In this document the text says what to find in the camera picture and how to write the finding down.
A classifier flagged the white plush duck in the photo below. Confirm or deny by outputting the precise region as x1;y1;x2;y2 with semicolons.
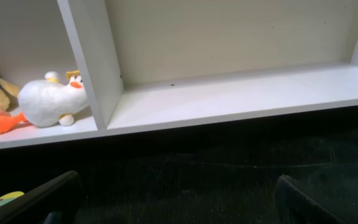
0;70;90;136

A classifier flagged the white shelf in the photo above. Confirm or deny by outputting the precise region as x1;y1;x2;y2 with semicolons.
0;0;358;152

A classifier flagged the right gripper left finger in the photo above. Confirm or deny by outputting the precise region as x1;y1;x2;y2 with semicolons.
0;170;84;224

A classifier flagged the yellow rattle drum toy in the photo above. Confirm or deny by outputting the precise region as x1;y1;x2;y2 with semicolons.
0;190;25;216

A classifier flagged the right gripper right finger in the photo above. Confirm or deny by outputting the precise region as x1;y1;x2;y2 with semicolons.
273;174;348;224

